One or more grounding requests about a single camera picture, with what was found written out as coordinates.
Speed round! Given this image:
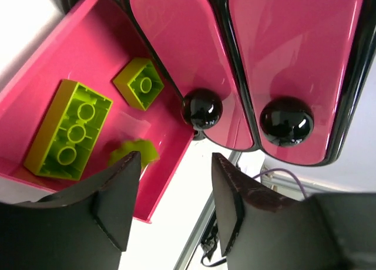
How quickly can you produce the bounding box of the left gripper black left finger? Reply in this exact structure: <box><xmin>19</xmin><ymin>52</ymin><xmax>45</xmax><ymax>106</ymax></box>
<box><xmin>1</xmin><ymin>152</ymin><xmax>141</xmax><ymax>269</ymax></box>

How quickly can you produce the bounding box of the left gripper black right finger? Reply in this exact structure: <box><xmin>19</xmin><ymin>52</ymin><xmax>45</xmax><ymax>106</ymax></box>
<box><xmin>211</xmin><ymin>153</ymin><xmax>375</xmax><ymax>270</ymax></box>

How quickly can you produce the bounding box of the lime square lego bottom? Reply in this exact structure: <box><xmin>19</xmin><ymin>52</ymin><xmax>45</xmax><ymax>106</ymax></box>
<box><xmin>107</xmin><ymin>139</ymin><xmax>161</xmax><ymax>172</ymax></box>

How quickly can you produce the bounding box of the lime long lego brick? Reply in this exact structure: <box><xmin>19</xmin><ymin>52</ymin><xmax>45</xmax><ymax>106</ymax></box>
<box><xmin>23</xmin><ymin>79</ymin><xmax>113</xmax><ymax>181</ymax></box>

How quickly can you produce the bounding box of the pink bottom drawer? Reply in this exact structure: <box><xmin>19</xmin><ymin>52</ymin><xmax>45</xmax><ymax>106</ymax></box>
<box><xmin>1</xmin><ymin>0</ymin><xmax>193</xmax><ymax>222</ymax></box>

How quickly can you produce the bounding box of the pink drawer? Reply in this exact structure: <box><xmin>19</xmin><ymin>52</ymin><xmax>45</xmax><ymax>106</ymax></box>
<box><xmin>229</xmin><ymin>0</ymin><xmax>363</xmax><ymax>165</ymax></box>
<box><xmin>129</xmin><ymin>0</ymin><xmax>253</xmax><ymax>151</ymax></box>
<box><xmin>1</xmin><ymin>0</ymin><xmax>193</xmax><ymax>222</ymax></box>

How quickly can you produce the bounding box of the black drawer cabinet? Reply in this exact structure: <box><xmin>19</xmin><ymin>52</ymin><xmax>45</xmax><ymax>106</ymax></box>
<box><xmin>59</xmin><ymin>0</ymin><xmax>375</xmax><ymax>166</ymax></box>

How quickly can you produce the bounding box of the pink top drawer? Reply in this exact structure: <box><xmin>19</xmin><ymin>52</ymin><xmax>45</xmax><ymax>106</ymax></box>
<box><xmin>229</xmin><ymin>0</ymin><xmax>363</xmax><ymax>165</ymax></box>

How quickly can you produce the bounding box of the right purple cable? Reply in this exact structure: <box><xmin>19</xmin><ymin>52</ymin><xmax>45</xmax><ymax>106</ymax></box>
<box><xmin>252</xmin><ymin>168</ymin><xmax>308</xmax><ymax>199</ymax></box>

